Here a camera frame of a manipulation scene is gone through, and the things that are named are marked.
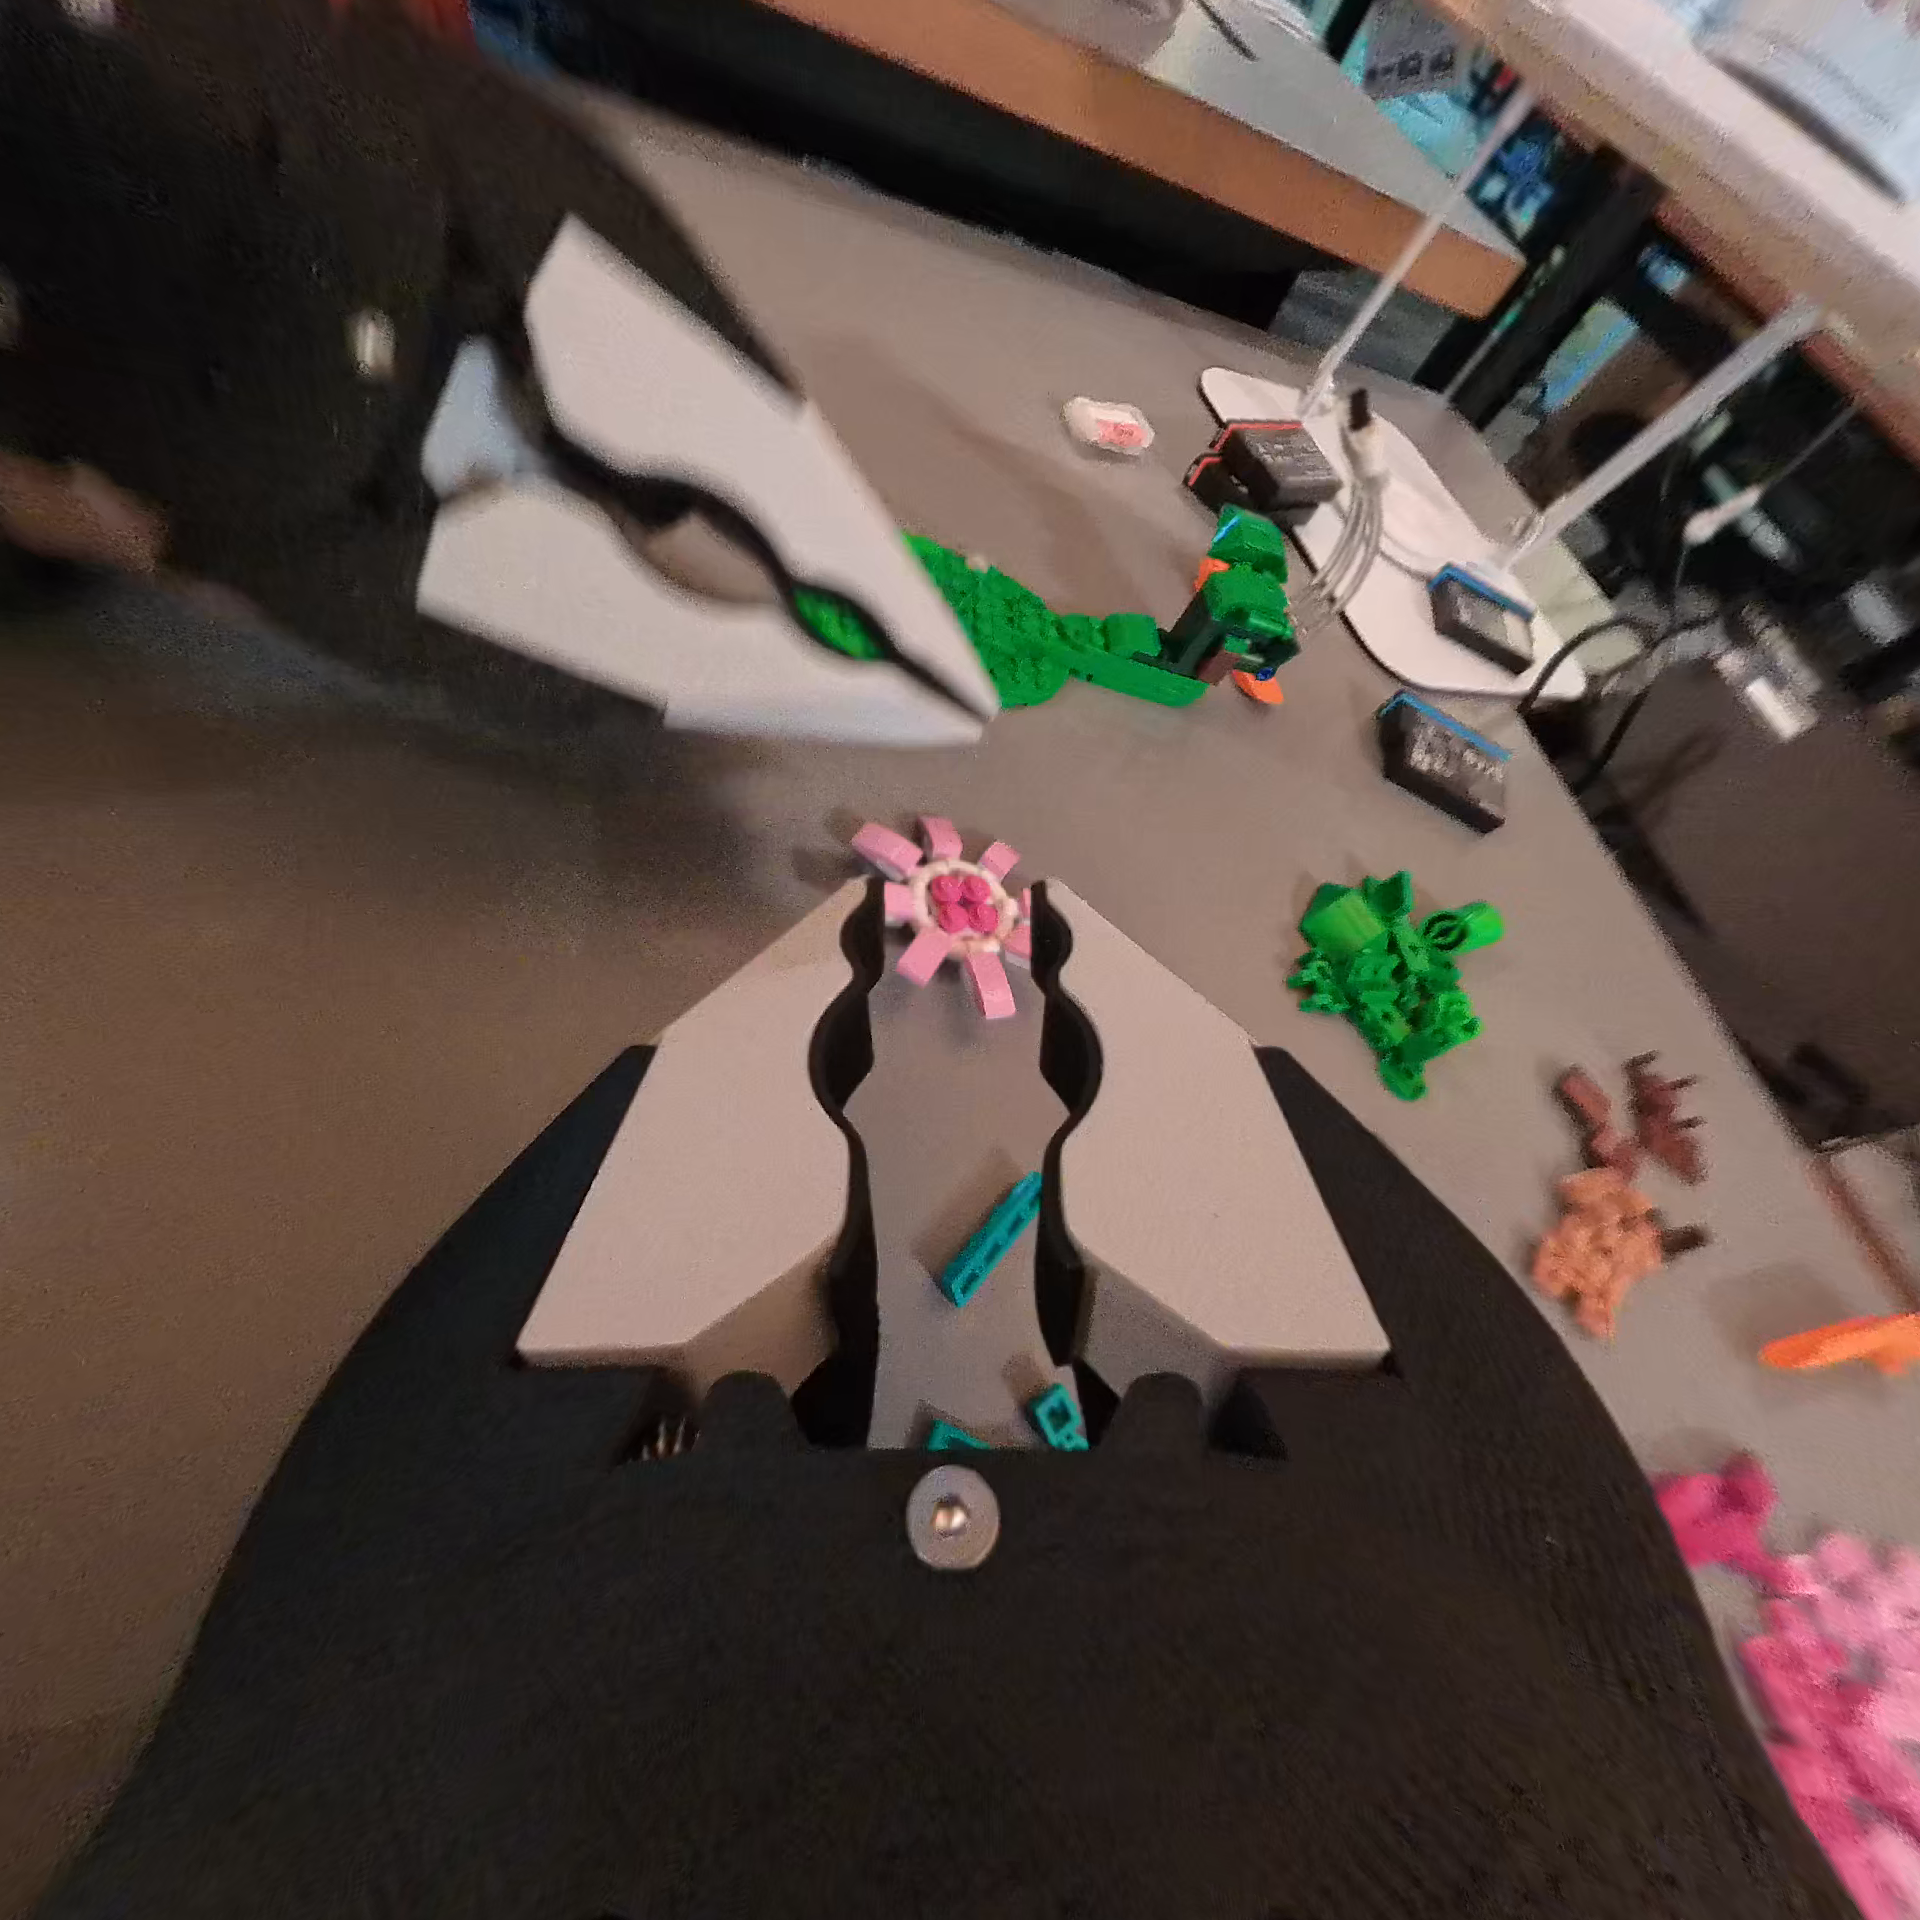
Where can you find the pile of pink lego pieces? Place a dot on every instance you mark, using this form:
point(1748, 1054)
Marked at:
point(1822, 1664)

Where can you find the pile of green lego pieces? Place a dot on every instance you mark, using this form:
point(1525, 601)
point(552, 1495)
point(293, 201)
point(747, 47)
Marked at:
point(1388, 984)

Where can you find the pink lego flower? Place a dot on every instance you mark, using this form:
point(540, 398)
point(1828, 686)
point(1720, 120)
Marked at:
point(960, 907)

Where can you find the long teal lego beam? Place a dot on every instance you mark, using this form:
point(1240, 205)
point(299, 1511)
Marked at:
point(990, 1238)

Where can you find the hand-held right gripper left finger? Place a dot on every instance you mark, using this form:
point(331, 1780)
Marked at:
point(704, 1201)

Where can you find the small white packet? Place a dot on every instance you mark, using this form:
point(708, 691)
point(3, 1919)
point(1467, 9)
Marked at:
point(1107, 429)

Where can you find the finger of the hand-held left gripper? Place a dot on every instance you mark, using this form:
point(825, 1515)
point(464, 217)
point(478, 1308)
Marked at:
point(600, 629)
point(704, 406)

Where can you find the black battery blue trim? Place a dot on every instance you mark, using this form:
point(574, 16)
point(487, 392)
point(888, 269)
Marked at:
point(1481, 615)
point(1443, 763)

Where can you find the wood edged side table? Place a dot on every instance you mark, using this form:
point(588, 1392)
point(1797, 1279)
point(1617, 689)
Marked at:
point(1200, 143)

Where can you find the person's left hand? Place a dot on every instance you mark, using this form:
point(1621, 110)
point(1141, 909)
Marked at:
point(76, 512)

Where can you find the green lego plant model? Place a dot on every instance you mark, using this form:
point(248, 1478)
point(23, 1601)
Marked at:
point(1037, 639)

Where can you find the pile of brown lego pieces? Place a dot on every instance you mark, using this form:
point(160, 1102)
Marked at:
point(1643, 1118)

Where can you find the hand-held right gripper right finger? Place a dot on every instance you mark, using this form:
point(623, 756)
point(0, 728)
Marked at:
point(1214, 1201)

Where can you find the orange brick separator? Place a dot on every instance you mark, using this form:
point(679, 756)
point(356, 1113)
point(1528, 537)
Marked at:
point(1838, 1342)

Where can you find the pile of salmon lego pieces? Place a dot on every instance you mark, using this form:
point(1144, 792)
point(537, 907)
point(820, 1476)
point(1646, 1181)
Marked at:
point(1599, 1244)

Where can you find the black battery red trim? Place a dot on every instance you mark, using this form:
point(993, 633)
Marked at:
point(1271, 465)

